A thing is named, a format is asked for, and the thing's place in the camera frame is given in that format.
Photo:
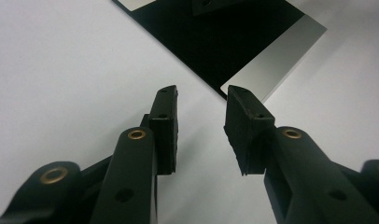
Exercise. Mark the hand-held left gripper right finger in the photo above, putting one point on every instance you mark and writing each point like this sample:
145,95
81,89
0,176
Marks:
249,137

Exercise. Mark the white paper sheet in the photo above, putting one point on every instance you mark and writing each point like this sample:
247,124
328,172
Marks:
53,77

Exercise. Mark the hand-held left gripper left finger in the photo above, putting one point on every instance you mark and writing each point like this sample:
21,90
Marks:
162,133

